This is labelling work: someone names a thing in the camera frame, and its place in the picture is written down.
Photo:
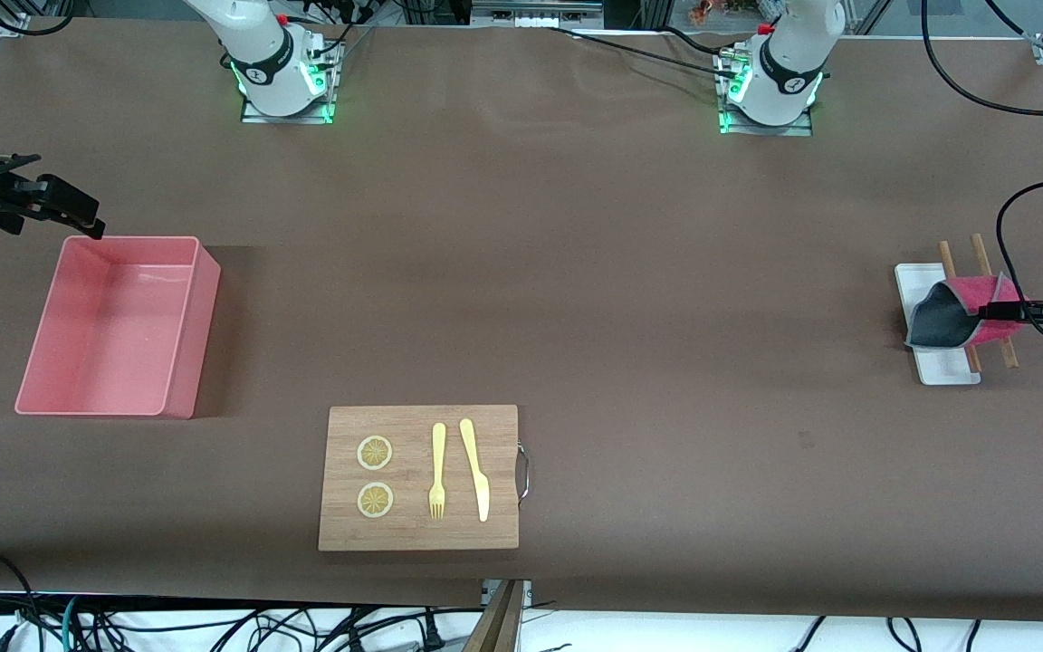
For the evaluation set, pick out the white rack tray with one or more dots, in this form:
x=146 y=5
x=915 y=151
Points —
x=942 y=367

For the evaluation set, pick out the toy lemon slice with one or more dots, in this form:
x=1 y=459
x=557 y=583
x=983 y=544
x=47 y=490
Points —
x=375 y=453
x=375 y=500

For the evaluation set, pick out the brown wooden rod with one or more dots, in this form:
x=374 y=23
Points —
x=945 y=258
x=980 y=254

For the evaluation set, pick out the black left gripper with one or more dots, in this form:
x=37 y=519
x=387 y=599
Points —
x=1002 y=311

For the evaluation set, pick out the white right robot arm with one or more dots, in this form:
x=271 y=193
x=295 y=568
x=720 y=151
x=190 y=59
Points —
x=259 y=54

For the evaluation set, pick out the grey power strip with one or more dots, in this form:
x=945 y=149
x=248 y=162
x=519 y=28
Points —
x=535 y=14

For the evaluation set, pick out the brown wooden stand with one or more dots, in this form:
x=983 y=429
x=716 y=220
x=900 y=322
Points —
x=499 y=629

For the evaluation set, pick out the small metal table bracket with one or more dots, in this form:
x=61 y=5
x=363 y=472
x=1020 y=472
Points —
x=488 y=593

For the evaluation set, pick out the yellow plastic fork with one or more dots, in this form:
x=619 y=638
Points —
x=438 y=453

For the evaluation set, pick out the wooden cutting board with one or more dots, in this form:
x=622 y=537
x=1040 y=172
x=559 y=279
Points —
x=413 y=534

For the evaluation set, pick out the pink plastic bin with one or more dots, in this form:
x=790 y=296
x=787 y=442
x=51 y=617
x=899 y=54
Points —
x=105 y=344

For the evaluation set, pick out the pink and grey cloth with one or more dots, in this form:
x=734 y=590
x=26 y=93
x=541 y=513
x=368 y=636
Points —
x=938 y=326

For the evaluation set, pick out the yellow plastic knife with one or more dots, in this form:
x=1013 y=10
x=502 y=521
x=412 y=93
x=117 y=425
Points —
x=476 y=471

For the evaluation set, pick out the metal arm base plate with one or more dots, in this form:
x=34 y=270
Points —
x=766 y=130
x=286 y=119

